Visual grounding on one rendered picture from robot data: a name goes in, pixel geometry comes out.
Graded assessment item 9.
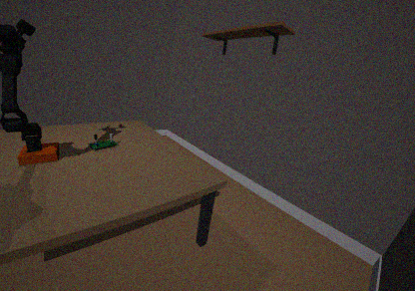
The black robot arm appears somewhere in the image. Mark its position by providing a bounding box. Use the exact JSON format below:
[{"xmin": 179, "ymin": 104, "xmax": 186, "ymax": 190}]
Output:
[{"xmin": 0, "ymin": 24, "xmax": 42, "ymax": 152}]

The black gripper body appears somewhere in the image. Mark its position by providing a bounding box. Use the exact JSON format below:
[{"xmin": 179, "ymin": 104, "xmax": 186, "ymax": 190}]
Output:
[{"xmin": 16, "ymin": 19, "xmax": 35, "ymax": 50}]

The green circuit board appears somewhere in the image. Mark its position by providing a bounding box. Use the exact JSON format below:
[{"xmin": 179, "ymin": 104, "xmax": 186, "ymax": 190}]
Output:
[{"xmin": 89, "ymin": 134, "xmax": 118, "ymax": 151}]

